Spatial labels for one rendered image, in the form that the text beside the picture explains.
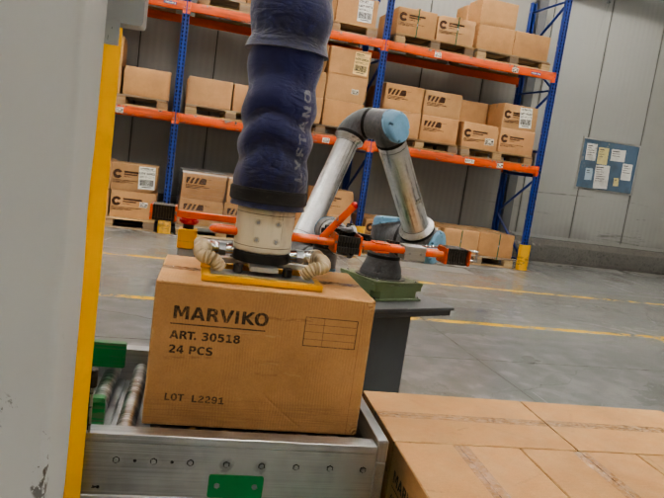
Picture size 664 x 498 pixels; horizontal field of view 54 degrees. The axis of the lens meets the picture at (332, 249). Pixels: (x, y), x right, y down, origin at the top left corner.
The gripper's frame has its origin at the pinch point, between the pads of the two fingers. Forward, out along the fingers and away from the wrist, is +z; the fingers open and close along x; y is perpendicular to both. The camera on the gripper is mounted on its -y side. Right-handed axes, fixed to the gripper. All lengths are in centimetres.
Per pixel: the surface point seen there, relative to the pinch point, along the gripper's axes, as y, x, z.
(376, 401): -18, -53, -10
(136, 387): 59, -53, -7
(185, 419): 44, -51, 19
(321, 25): 21, 60, 9
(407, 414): -26, -53, -1
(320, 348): 9.7, -27.9, 19.1
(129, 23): 59, 38, 94
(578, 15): -543, 328, -877
